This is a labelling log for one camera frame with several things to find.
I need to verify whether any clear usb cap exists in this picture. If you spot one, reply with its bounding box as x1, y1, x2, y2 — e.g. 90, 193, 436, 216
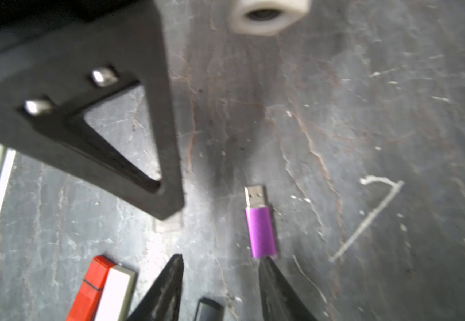
153, 211, 183, 233

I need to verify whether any red usb drive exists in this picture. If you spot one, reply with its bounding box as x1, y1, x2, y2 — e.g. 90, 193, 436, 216
66, 255, 115, 321

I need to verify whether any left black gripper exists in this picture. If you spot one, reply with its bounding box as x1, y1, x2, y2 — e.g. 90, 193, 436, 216
0, 1, 184, 220

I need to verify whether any white usb drive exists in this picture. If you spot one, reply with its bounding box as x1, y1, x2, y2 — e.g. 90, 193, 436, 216
94, 265, 137, 321

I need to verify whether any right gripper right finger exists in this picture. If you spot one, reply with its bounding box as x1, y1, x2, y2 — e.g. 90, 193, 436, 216
259, 257, 317, 321

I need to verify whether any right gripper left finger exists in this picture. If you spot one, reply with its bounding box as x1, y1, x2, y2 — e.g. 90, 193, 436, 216
126, 254, 184, 321

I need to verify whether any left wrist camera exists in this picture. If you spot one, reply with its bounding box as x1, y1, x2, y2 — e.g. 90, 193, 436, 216
228, 0, 311, 36

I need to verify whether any black usb drive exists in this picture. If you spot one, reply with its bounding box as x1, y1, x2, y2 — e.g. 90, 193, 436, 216
194, 297, 224, 321

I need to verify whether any purple usb drive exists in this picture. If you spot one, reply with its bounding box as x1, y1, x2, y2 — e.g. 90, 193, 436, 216
245, 185, 277, 259

